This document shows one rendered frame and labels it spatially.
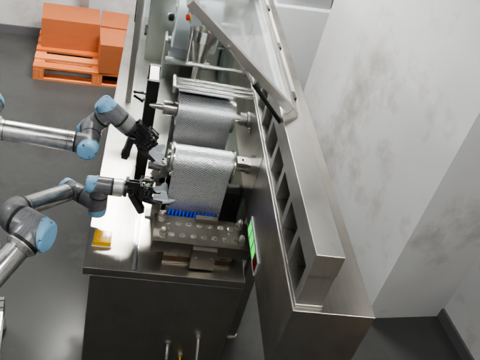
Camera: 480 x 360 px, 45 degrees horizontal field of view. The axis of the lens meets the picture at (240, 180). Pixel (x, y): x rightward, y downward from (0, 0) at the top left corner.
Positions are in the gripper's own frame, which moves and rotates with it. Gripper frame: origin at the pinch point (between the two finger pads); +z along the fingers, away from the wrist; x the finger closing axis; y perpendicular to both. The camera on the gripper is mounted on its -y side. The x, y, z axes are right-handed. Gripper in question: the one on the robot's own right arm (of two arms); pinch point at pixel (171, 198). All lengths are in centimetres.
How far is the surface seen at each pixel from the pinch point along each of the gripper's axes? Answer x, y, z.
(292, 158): -41, 56, 31
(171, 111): 27.8, 24.7, -4.2
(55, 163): 152, -109, -69
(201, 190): -0.3, 6.4, 11.6
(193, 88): 29.9, 36.3, 3.4
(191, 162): 0.6, 19.3, 4.9
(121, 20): 324, -68, -41
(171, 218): -6.3, -6.0, 1.0
